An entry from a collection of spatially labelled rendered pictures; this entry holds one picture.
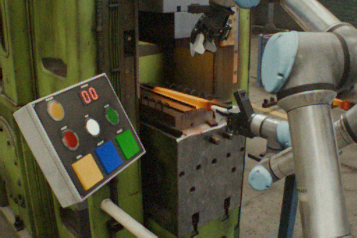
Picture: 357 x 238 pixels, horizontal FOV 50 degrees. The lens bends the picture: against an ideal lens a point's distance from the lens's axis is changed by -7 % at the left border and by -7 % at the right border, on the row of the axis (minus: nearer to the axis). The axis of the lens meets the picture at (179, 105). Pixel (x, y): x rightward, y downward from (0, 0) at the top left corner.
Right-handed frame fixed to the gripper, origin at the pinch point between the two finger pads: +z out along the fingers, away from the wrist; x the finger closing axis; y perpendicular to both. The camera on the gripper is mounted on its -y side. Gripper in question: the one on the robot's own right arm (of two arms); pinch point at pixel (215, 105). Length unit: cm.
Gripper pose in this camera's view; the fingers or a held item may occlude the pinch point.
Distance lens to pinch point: 154.0
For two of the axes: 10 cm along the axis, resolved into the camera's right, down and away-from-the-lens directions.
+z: -6.5, -2.2, 7.3
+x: 7.6, -2.1, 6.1
